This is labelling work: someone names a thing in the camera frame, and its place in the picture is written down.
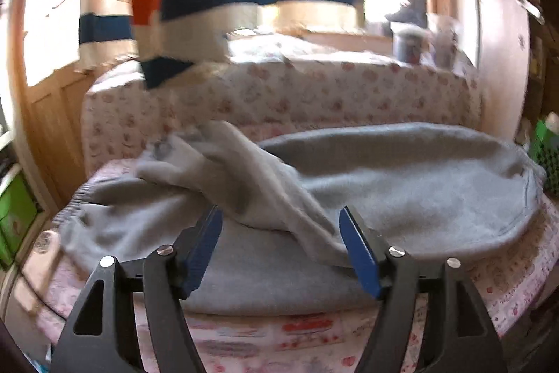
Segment grey pants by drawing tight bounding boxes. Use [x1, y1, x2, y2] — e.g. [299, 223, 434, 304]
[57, 120, 544, 313]

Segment green checkered bag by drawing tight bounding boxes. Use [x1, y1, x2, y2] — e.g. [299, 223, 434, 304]
[530, 117, 559, 186]

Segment green storage bin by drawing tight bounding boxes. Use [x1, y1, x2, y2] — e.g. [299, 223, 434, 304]
[0, 167, 38, 269]

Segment striped curtain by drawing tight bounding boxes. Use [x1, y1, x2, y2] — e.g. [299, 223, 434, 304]
[78, 0, 366, 89]

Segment clear printed cup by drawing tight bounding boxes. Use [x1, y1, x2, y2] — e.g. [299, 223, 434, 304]
[426, 12, 459, 68]

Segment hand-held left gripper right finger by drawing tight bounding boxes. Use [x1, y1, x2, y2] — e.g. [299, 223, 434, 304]
[338, 206, 509, 373]

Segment wooden shelf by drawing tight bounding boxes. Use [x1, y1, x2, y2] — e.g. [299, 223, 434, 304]
[524, 0, 559, 129]

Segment white board panel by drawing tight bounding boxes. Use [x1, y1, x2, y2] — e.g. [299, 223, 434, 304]
[476, 0, 531, 138]

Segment dark jar with white lid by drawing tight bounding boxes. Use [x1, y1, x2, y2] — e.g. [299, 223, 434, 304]
[391, 23, 426, 63]

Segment white handle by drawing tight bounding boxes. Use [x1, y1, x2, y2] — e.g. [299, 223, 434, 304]
[513, 0, 546, 24]

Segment red print bedsheet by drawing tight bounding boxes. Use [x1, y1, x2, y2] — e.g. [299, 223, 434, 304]
[22, 159, 559, 373]

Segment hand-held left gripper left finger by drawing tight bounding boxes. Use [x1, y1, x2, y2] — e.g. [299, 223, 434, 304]
[51, 205, 224, 373]

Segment wooden door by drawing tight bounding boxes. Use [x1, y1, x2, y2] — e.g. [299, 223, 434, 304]
[9, 0, 101, 208]

